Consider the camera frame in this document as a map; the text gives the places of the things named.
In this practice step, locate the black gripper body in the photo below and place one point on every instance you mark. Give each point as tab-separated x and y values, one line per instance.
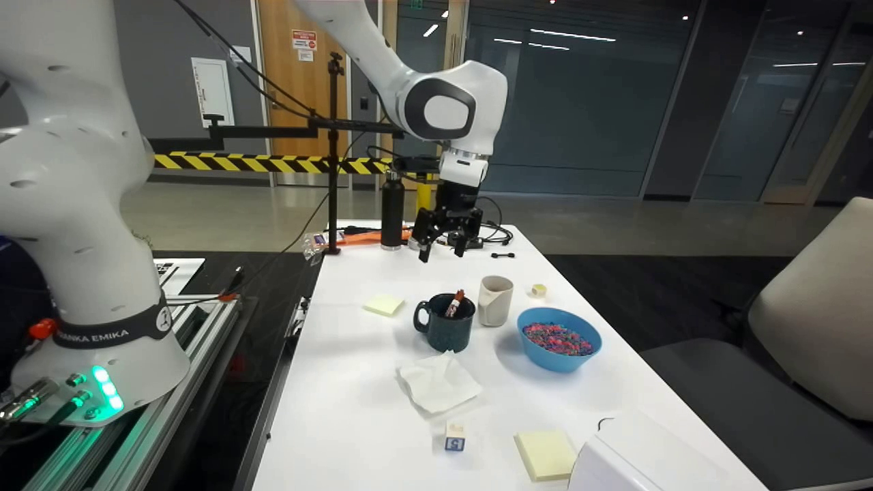
458	206

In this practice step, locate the red dry-erase marker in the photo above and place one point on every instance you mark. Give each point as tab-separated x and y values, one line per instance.
454	304

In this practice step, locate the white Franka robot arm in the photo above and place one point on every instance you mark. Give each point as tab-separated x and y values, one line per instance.
72	182

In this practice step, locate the dark teal mug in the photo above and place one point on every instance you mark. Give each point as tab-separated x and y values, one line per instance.
446	327

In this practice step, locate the small black flat object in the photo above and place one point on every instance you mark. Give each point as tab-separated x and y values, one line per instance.
502	254

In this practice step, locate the black water bottle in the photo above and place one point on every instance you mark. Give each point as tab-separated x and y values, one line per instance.
390	207

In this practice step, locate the cream white cup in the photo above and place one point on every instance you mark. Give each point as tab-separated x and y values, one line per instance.
493	304

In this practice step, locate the small yellow sticky pad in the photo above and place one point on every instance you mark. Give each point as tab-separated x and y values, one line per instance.
383	306

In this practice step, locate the colourful candies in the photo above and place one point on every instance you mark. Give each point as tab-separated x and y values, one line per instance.
558	340

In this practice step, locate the white paper napkin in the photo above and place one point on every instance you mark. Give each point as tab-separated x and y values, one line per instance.
440	385

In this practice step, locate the blue bowl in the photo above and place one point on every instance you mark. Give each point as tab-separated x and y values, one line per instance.
558	360

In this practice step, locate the yellow black hazard bar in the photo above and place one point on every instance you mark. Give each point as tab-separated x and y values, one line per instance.
274	165

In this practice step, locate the small white cube box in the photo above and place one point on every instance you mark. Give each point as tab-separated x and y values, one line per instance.
454	441

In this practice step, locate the red white door sign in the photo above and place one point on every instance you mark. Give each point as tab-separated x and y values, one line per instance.
302	45

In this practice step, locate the large yellow sticky pad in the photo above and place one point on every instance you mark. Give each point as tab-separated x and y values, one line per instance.
545	454

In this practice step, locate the white flat box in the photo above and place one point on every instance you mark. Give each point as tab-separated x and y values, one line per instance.
637	458

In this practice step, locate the grey chair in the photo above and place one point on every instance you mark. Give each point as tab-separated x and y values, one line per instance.
807	308

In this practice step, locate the red stop button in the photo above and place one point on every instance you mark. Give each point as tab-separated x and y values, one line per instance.
41	327

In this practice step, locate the yellow post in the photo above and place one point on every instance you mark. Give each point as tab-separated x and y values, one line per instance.
424	194

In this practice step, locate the black camera stand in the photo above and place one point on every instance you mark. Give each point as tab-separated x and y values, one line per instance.
334	192

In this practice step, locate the white wall panel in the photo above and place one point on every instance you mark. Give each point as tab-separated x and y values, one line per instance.
211	92

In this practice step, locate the small white wall paper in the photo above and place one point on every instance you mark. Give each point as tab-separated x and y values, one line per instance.
241	56

